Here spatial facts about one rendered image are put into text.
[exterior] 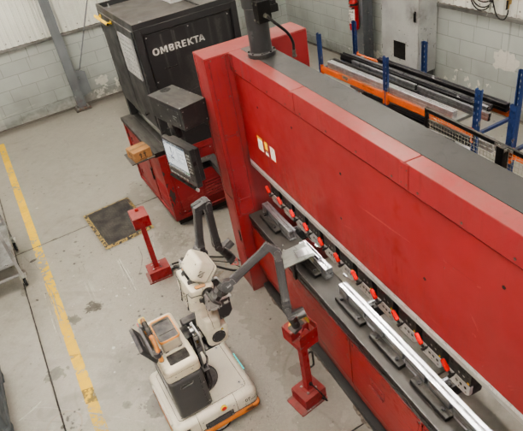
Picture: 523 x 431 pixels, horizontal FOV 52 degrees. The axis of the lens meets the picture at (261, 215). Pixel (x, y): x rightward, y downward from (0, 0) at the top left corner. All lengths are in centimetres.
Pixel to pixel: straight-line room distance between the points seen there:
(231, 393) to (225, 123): 203
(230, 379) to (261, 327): 82
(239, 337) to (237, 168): 149
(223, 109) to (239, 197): 82
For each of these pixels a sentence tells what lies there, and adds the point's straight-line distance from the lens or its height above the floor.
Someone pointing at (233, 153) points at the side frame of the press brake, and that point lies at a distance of 437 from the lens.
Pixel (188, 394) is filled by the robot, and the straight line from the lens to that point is 392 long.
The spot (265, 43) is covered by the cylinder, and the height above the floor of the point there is 240.
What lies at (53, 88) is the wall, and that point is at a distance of 1034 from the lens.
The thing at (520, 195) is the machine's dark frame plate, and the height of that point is 230.
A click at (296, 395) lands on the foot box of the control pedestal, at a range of 430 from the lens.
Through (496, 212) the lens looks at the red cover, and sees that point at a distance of 217.
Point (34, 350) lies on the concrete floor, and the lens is 555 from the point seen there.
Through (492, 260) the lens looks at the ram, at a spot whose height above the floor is 209.
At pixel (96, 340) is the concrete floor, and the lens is 532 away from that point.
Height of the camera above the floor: 357
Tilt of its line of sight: 35 degrees down
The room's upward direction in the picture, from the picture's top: 11 degrees counter-clockwise
